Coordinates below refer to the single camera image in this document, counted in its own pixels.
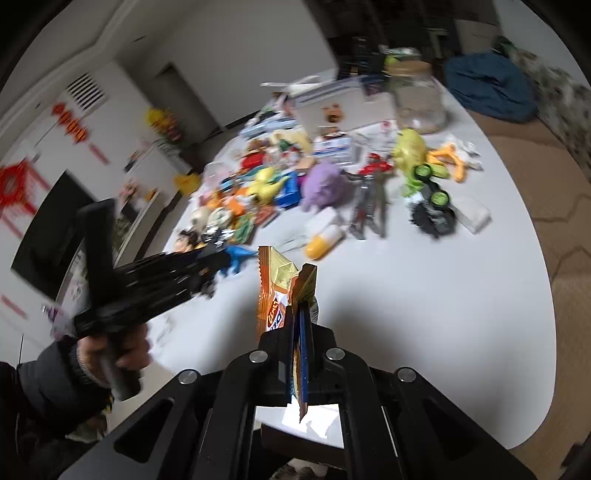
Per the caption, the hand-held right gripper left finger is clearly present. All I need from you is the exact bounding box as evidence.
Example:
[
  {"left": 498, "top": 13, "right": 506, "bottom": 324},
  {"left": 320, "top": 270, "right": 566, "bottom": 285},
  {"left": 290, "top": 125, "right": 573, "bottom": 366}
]
[{"left": 60, "top": 308, "right": 297, "bottom": 480}]

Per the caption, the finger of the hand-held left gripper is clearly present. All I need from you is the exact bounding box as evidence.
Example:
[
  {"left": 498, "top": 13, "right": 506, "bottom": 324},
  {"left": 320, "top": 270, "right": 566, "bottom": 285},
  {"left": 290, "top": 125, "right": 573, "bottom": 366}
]
[
  {"left": 119, "top": 271, "right": 219, "bottom": 320},
  {"left": 115, "top": 244, "right": 228, "bottom": 288}
]

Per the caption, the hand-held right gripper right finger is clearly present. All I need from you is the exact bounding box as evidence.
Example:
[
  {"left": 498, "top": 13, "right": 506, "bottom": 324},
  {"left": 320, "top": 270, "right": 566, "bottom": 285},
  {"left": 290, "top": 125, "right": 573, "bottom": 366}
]
[{"left": 299, "top": 302, "right": 537, "bottom": 480}]

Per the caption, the orange snack wrapper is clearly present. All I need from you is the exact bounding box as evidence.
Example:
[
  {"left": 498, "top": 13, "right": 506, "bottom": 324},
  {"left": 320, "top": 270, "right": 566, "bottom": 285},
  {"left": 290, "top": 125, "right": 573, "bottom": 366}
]
[{"left": 256, "top": 246, "right": 320, "bottom": 422}]

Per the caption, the orange plastic toy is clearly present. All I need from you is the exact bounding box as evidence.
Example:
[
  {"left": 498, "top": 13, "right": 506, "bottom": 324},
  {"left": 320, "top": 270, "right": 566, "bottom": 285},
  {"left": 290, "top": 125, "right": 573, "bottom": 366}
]
[{"left": 427, "top": 142, "right": 469, "bottom": 183}]

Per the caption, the person's left hand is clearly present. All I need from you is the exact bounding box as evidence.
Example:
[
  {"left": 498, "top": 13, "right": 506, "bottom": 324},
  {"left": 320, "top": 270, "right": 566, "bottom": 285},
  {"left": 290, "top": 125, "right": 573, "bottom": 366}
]
[{"left": 76, "top": 322, "right": 154, "bottom": 385}]

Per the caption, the black-haired figurine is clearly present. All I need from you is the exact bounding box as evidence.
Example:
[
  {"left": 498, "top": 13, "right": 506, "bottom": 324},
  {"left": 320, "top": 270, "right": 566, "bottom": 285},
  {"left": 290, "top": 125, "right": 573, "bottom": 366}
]
[{"left": 174, "top": 228, "right": 205, "bottom": 256}]

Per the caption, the black television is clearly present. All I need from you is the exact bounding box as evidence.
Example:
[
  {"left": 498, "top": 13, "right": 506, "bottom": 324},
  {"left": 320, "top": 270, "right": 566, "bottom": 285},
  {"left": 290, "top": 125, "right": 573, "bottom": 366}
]
[{"left": 10, "top": 170, "right": 95, "bottom": 301}]

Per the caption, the blue toy dinosaur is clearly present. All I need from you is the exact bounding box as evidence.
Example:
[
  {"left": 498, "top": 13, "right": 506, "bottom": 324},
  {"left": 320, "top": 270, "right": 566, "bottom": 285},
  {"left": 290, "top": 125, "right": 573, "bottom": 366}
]
[{"left": 216, "top": 244, "right": 259, "bottom": 280}]

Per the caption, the white cabinet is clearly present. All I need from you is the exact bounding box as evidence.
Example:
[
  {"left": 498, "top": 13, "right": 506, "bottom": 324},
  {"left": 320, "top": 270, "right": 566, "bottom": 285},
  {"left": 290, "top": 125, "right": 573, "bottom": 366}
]
[{"left": 113, "top": 138, "right": 197, "bottom": 266}]

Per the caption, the pile of colourful small toys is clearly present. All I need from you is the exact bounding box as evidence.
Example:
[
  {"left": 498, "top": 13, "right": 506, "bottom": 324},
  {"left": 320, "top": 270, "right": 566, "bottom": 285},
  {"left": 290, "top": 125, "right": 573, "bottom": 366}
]
[{"left": 188, "top": 105, "right": 320, "bottom": 252}]

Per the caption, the orange red hanging decoration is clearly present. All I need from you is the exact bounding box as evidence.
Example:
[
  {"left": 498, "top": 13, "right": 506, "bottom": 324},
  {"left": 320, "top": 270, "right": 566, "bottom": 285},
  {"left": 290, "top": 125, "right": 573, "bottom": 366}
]
[{"left": 52, "top": 102, "right": 89, "bottom": 145}]

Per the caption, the yellow white capsule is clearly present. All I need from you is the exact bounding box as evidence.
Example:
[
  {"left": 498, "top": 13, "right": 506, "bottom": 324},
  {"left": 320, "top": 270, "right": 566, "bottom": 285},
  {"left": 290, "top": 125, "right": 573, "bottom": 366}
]
[{"left": 305, "top": 224, "right": 345, "bottom": 260}]

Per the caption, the yellow toy dinosaur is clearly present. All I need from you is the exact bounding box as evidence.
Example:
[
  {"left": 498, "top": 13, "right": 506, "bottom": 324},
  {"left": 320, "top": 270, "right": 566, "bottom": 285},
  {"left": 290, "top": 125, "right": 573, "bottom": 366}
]
[{"left": 246, "top": 166, "right": 291, "bottom": 207}]

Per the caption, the yellow plush toy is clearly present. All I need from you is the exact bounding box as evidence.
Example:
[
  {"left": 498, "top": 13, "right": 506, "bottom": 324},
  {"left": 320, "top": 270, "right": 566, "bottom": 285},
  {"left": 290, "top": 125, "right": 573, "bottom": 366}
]
[{"left": 147, "top": 107, "right": 180, "bottom": 140}]

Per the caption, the blue toy block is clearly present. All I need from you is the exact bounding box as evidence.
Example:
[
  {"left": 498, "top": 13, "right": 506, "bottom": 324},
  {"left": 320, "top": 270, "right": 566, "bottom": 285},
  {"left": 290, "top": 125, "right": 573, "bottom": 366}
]
[{"left": 276, "top": 174, "right": 304, "bottom": 211}]

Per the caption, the grey robot figure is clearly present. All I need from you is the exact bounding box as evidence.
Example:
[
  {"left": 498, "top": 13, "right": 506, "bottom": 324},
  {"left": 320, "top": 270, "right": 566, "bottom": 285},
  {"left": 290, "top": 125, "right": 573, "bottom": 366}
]
[{"left": 347, "top": 172, "right": 393, "bottom": 240}]

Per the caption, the purple plush toy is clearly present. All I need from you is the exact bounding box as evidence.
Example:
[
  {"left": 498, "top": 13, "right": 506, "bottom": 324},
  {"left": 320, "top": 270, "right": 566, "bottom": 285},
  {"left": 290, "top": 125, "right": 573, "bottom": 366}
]
[{"left": 301, "top": 161, "right": 345, "bottom": 212}]

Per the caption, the green black toy truck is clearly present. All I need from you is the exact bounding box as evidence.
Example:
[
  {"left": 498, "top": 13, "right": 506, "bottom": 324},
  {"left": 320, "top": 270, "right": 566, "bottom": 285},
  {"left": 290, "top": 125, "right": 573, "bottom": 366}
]
[{"left": 401, "top": 164, "right": 459, "bottom": 239}]

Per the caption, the white packet with blue label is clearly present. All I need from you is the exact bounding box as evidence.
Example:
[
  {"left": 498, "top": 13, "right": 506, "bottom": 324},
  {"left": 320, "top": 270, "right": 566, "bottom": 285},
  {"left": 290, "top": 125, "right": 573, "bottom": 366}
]
[{"left": 313, "top": 135, "right": 357, "bottom": 161}]

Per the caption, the white tissue packet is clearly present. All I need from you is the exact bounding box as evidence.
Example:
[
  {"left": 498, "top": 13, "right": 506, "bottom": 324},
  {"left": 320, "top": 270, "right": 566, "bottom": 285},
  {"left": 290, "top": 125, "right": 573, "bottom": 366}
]
[{"left": 455, "top": 195, "right": 491, "bottom": 233}]

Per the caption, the white storage box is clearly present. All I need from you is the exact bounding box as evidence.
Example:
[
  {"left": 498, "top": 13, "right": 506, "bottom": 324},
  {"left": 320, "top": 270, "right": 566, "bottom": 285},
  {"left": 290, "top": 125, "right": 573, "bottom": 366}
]
[{"left": 287, "top": 76, "right": 394, "bottom": 136}]

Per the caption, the green plush figure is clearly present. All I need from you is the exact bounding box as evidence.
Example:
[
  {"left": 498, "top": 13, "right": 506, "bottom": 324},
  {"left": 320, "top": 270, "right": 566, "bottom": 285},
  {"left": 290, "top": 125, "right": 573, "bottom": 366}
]
[{"left": 392, "top": 128, "right": 431, "bottom": 175}]

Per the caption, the crumpled white tissue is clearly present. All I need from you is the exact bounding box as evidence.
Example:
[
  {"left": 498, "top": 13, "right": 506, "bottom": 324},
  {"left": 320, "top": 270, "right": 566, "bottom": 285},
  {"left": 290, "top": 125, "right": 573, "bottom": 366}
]
[{"left": 442, "top": 134, "right": 484, "bottom": 172}]

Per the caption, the glass jar with cork lid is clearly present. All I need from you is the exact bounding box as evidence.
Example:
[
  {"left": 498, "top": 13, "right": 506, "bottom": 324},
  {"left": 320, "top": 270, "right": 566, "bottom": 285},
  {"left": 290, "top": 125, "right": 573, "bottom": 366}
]
[{"left": 385, "top": 58, "right": 448, "bottom": 136}]

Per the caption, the dark blue cloth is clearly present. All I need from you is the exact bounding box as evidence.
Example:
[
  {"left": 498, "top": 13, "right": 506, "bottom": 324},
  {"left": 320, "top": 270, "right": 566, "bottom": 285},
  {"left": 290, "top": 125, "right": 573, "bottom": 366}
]
[{"left": 444, "top": 52, "right": 539, "bottom": 123}]

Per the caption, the dark shelf unit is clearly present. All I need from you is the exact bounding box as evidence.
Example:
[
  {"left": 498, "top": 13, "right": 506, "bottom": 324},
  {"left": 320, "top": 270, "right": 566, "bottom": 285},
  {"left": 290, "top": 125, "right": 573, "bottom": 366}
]
[{"left": 323, "top": 0, "right": 502, "bottom": 81}]

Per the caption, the floral patterned cloth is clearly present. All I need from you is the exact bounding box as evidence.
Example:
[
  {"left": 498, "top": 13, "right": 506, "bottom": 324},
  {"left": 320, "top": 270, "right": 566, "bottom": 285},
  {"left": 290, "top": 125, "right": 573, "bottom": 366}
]
[{"left": 505, "top": 44, "right": 591, "bottom": 160}]

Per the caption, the red knot wall decoration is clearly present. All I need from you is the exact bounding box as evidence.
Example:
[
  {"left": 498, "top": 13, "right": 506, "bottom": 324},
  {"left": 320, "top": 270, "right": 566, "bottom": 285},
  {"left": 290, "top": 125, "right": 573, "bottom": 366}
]
[{"left": 0, "top": 159, "right": 51, "bottom": 227}]

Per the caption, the white wall vent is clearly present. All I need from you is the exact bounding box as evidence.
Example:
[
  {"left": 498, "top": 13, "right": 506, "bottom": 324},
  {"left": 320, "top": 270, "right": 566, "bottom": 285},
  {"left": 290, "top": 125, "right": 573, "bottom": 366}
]
[{"left": 66, "top": 73, "right": 106, "bottom": 110}]

